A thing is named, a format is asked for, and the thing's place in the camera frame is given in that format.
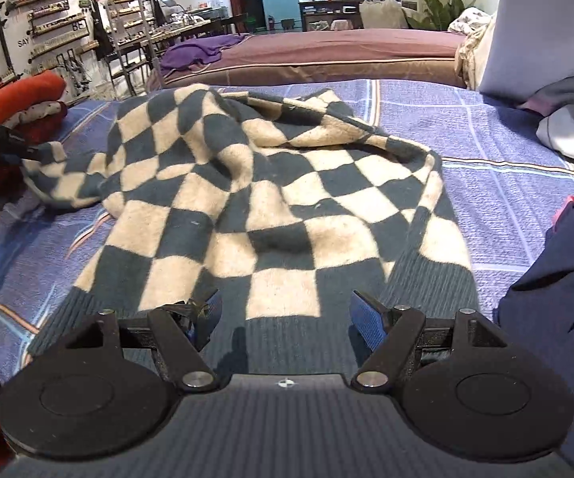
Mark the floral bedding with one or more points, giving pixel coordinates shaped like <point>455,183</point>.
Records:
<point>471,40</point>

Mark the green potted plant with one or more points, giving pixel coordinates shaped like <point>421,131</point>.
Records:
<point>441,12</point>

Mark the white pillow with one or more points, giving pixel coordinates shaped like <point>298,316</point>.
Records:
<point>541,25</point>

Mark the beige cushion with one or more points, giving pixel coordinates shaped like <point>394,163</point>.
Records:
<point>384,14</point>

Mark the red fire extinguisher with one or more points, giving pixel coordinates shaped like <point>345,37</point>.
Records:
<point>270,22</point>

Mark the checkered knit sweater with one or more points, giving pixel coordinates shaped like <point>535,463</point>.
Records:
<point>267,199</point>

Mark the cluttered display table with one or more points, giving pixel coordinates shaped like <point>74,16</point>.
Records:
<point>192,22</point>

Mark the purple cloth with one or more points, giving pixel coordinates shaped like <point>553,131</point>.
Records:
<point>197,50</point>

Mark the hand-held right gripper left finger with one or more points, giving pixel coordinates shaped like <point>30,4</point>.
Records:
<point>210,308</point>

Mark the brown mattress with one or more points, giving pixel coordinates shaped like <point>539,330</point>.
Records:
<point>327,52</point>

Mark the dark wooden cabinet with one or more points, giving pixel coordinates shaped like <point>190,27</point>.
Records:
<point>324,14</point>

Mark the blue patterned bed sheet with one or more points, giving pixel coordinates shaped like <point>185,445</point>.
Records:
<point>491,134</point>

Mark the red clothes pile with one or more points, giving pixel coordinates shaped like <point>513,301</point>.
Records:
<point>23,97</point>

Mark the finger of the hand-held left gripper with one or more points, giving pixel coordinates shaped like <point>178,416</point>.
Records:
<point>14,148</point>

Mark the wall display shelves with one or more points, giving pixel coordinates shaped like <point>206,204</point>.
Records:
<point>53,25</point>

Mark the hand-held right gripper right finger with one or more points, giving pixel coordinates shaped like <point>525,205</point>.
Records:
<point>366,318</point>

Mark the navy garment with pink trim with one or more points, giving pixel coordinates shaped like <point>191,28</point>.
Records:
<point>561,298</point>

